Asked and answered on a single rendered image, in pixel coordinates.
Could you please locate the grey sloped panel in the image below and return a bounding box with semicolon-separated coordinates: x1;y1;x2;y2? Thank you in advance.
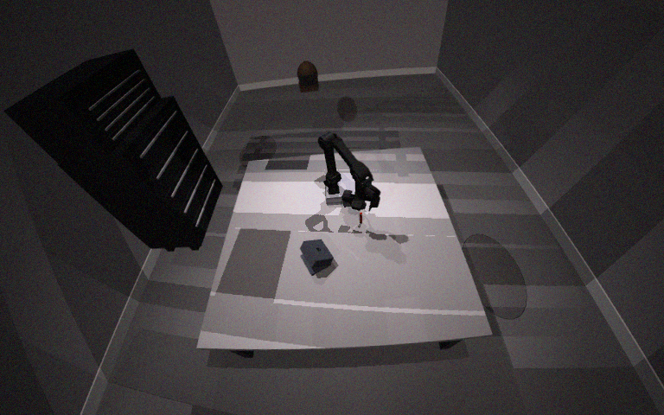
300;239;334;276

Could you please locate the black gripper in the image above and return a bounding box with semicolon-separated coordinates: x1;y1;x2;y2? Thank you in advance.
342;189;380;211

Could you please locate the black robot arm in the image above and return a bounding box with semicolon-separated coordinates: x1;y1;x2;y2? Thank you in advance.
318;131;381;211

